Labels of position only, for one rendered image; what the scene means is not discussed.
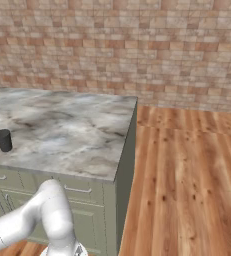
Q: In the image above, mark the dark grey cup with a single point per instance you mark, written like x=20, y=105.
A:
x=4, y=140

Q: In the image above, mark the green island counter cabinet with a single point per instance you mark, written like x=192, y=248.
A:
x=120, y=186

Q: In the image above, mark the green cupboard door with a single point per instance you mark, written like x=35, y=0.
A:
x=87, y=226
x=0, y=206

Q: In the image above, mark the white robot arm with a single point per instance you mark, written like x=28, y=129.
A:
x=50, y=213

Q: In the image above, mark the green drawer front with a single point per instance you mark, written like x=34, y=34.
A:
x=83, y=190
x=7, y=178

